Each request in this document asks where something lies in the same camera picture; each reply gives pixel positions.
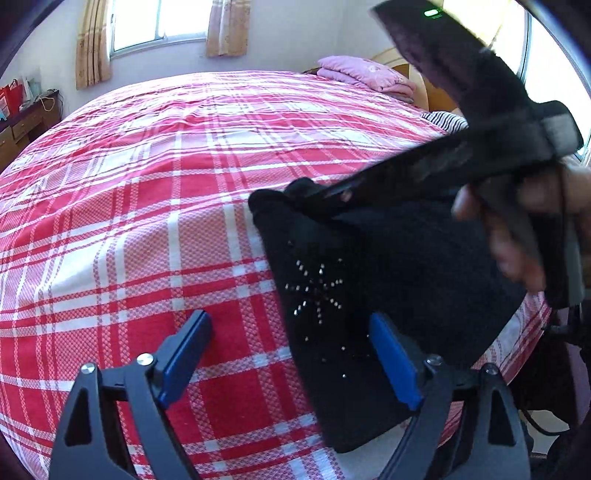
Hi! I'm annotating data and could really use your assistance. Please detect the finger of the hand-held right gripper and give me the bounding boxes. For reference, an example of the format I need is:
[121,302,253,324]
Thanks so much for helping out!
[288,131,481,217]

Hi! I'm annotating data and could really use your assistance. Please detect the window with white frame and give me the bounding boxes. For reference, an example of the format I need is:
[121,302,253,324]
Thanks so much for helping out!
[110,0,214,57]

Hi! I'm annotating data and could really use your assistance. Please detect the red plaid bed blanket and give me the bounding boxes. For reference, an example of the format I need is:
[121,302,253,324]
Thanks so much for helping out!
[0,70,552,480]

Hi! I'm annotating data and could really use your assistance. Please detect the person's dark clothing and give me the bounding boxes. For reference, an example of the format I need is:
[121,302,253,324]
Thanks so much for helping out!
[508,302,591,480]

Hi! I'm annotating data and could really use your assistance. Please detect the wooden headboard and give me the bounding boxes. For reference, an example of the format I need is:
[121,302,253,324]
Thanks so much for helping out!
[372,46,468,117]

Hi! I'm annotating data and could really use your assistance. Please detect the beige curtain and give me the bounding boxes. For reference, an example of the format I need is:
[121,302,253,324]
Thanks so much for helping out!
[206,0,253,59]
[75,0,114,90]

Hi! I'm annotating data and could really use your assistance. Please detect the pink folded blanket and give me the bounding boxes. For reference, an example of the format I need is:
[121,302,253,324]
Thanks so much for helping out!
[318,55,417,100]

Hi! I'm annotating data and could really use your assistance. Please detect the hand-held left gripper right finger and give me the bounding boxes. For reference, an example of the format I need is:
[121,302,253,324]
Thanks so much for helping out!
[368,311,532,480]

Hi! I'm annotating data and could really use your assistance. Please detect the black cable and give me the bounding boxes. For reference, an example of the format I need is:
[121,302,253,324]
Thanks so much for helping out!
[522,406,571,437]

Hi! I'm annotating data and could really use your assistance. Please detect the bright large window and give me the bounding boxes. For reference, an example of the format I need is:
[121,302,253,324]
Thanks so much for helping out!
[523,9,591,155]

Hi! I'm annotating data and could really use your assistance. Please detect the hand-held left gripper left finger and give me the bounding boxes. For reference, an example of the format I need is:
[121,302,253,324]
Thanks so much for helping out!
[48,309,214,480]

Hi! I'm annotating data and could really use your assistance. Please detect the wooden desk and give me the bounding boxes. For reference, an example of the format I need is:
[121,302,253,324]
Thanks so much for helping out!
[0,90,62,160]

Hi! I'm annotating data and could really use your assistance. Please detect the person's right hand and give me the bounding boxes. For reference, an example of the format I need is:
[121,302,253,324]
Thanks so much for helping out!
[451,157,591,292]

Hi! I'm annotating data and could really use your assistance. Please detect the red gift bag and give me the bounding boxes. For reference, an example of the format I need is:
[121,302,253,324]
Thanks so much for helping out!
[0,79,25,119]

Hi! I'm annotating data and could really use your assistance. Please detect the black pants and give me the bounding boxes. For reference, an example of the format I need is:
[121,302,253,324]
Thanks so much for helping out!
[248,178,529,454]

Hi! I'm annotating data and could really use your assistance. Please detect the striped pillow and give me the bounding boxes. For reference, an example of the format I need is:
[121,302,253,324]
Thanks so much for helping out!
[419,111,470,136]

